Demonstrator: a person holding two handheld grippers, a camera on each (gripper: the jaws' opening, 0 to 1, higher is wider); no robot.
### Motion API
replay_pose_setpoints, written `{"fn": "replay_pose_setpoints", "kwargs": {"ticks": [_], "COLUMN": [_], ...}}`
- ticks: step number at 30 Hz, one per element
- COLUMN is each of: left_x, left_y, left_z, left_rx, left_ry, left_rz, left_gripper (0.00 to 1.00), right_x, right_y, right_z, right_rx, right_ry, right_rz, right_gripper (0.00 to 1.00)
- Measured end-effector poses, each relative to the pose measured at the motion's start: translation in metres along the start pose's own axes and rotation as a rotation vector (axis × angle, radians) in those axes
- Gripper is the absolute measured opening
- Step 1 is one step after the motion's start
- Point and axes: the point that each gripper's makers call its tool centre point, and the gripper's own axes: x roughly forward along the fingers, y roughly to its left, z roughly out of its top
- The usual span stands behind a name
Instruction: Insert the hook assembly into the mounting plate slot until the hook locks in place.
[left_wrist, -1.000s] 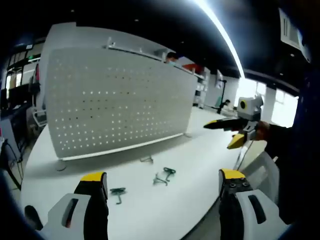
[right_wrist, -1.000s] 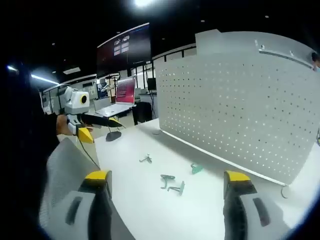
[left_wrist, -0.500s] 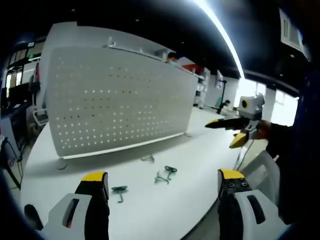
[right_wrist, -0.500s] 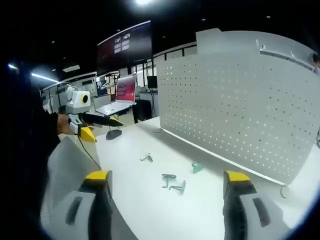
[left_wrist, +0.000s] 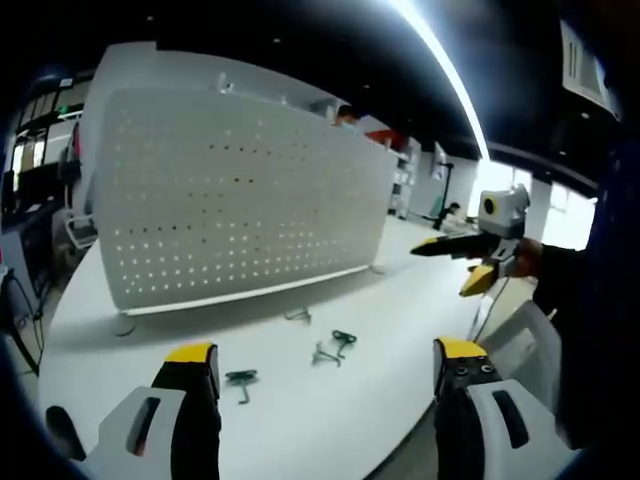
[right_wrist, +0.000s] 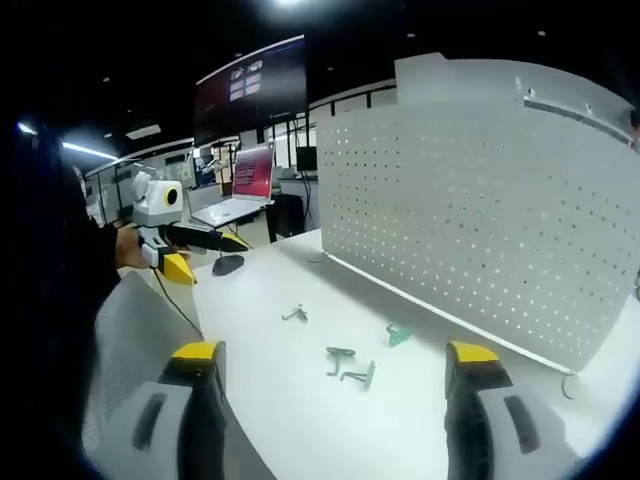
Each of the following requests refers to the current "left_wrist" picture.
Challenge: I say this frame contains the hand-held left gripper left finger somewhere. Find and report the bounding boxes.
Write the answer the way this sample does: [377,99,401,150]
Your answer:
[79,341,223,480]

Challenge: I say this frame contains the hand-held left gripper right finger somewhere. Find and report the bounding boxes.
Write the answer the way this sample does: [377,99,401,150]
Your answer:
[432,336,584,480]

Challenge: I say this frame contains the white perforated mounting plate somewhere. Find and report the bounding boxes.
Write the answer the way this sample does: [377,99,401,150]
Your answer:
[93,87,397,338]

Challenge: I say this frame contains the person's right hand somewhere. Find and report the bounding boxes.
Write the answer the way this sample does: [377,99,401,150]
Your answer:
[510,237,547,280]

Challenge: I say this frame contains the black tripod stand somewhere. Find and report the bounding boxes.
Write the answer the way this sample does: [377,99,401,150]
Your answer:
[433,160,456,232]

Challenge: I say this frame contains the dark rounded object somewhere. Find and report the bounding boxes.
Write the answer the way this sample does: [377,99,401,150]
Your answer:
[44,405,88,462]

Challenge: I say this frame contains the person's dark blue clothing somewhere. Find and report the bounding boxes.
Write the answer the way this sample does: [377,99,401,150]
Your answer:
[549,134,640,454]

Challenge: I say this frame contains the long ceiling light strip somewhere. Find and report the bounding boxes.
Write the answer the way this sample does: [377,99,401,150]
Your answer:
[389,0,494,161]

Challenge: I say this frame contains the ceiling air vent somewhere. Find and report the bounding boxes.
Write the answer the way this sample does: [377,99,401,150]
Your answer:
[558,18,619,109]

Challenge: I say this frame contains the grey mesh office chair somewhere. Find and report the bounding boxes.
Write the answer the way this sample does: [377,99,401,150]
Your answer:
[58,207,100,254]

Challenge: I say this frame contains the white office partition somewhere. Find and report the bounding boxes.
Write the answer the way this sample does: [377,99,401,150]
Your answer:
[79,41,426,221]

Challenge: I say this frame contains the black floor cables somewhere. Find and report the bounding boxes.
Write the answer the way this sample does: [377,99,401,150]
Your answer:
[0,267,49,379]

